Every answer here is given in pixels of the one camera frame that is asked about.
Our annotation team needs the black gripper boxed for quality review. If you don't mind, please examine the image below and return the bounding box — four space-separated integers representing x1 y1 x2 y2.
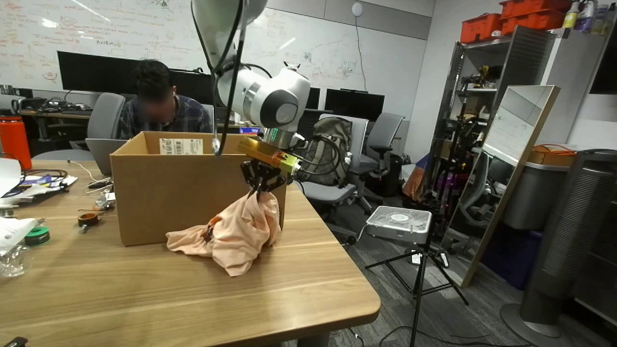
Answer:
241 157 289 198

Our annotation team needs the peach cloth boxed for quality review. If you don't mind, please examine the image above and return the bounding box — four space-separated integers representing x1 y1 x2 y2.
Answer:
164 188 285 277

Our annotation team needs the blue product box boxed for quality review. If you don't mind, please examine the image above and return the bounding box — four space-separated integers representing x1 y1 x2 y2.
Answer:
237 123 266 138

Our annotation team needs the brown cardboard box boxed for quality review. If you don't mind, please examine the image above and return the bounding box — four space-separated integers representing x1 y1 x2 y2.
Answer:
108 130 289 248

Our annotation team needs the flat orange box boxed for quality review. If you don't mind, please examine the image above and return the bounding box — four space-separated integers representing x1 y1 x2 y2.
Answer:
526 144 576 169

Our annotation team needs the grey green backpack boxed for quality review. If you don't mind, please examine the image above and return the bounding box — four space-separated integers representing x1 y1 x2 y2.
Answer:
299 115 355 188

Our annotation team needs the light grey office chair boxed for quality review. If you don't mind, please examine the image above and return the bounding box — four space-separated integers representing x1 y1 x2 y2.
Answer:
291 107 378 236

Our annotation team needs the person in plaid shirt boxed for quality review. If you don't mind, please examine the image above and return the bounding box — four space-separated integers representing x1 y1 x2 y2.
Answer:
116 57 216 140

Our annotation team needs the dark grey office chair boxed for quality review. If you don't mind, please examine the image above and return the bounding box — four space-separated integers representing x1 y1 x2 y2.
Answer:
359 111 413 204

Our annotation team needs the white plastic bin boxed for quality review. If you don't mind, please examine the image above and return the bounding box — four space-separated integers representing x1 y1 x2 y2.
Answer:
364 204 434 246

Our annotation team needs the clear plastic bag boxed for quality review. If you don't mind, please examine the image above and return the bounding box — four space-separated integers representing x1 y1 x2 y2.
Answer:
94 188 119 211

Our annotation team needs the grey padded office chair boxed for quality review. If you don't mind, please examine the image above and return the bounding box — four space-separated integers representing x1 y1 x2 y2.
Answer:
31 92 129 161

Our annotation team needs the brown tape roll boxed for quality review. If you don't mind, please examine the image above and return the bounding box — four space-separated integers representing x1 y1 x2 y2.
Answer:
77 209 102 231

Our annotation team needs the black tripod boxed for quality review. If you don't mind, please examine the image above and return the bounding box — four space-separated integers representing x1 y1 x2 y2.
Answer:
364 238 470 347

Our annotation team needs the magazine paper stack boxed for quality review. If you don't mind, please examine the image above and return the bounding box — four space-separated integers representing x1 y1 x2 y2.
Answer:
0 169 79 208

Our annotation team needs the green tape roll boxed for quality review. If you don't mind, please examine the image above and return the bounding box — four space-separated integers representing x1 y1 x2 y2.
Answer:
23 223 52 246

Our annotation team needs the orange water bottle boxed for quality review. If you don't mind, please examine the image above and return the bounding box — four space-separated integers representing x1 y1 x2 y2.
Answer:
0 113 33 171

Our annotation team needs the blue floor crate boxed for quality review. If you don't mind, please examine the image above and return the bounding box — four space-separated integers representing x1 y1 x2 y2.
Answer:
480 223 544 290

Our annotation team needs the plain white paper sheet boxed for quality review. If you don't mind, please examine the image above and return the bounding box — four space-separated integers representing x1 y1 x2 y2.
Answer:
0 156 25 198

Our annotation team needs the small orange storage bin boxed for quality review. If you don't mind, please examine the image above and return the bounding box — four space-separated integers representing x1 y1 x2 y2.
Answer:
459 13 505 46

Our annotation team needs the grey round trash can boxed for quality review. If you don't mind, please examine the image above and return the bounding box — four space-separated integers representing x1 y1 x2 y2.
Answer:
503 159 569 233

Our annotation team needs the metal shelf rack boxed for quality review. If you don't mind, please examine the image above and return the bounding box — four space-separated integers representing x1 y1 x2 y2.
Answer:
428 26 555 248

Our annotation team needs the tall dark grey cylinder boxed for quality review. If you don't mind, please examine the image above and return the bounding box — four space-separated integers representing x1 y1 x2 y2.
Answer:
519 150 617 329

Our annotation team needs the white cabinet panel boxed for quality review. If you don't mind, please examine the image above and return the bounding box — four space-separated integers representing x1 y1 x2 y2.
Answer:
542 7 617 152

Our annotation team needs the thin black camera cable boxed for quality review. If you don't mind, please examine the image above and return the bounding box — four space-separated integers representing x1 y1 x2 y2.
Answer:
291 132 351 186

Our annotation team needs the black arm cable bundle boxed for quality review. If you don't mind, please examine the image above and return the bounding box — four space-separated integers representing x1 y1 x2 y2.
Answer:
189 0 276 156

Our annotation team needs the wooden wall desk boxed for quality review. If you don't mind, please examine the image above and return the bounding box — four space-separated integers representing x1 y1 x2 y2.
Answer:
17 105 92 123

